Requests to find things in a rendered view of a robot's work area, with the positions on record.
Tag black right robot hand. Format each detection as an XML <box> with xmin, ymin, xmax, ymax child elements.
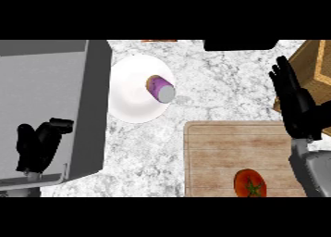
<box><xmin>267</xmin><ymin>55</ymin><xmax>331</xmax><ymax>142</ymax></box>

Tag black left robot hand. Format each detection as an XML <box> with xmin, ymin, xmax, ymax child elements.
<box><xmin>15</xmin><ymin>117</ymin><xmax>75</xmax><ymax>174</ymax></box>

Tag wooden cutting board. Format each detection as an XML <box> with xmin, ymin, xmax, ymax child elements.
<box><xmin>183</xmin><ymin>120</ymin><xmax>308</xmax><ymax>198</ymax></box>

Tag red tomato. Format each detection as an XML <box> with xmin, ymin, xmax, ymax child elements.
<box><xmin>233</xmin><ymin>168</ymin><xmax>267</xmax><ymax>198</ymax></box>

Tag black appliance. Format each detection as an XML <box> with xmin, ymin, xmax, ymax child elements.
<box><xmin>202</xmin><ymin>39</ymin><xmax>280</xmax><ymax>52</ymax></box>

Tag white plate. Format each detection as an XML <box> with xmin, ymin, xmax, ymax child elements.
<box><xmin>108</xmin><ymin>54</ymin><xmax>176</xmax><ymax>124</ymax></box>

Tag purple can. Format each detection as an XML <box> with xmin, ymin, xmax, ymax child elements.
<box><xmin>145</xmin><ymin>74</ymin><xmax>177</xmax><ymax>104</ymax></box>

